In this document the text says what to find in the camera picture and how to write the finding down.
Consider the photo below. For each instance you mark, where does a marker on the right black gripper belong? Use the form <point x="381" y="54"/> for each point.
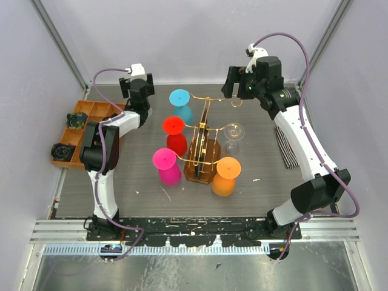
<point x="236" y="74"/>

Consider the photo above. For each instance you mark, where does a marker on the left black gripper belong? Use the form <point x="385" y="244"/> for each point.
<point x="125" y="86"/>

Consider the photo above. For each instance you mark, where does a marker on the blue plastic wine glass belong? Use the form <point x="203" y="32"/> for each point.
<point x="180" y="98"/>

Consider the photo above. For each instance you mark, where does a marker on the wooden compartment tray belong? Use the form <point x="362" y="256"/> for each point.
<point x="75" y="136"/>

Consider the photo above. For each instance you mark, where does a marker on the red plastic wine glass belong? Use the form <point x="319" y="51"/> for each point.
<point x="176" y="141"/>

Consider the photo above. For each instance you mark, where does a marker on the striped cloth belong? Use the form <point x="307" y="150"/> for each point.
<point x="287" y="153"/>

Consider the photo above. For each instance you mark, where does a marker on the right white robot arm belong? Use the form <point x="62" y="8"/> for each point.
<point x="323" y="180"/>

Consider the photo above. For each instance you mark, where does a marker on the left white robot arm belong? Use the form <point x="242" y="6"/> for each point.
<point x="111" y="131"/>

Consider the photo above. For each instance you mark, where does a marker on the pink plastic wine glass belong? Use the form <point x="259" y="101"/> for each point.
<point x="169" y="172"/>

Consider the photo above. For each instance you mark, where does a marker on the orange plastic wine glass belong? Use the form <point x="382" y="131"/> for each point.
<point x="224" y="182"/>

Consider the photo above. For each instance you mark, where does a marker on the dark patterned rolled sock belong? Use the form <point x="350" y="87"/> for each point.
<point x="76" y="120"/>

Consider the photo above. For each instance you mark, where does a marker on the black rolled sock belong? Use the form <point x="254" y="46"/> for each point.
<point x="62" y="152"/>

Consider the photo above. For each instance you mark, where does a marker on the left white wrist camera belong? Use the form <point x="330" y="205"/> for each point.
<point x="137" y="71"/>

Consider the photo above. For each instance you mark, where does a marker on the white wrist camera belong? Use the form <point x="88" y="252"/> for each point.
<point x="254" y="53"/>
<point x="137" y="71"/>

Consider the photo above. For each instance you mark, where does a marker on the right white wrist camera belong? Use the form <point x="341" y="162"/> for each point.
<point x="254" y="53"/>

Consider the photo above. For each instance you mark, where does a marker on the gold wire glass rack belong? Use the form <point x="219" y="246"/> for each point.
<point x="205" y="150"/>

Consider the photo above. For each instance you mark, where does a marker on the black mounting base plate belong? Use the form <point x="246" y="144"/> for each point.
<point x="189" y="231"/>

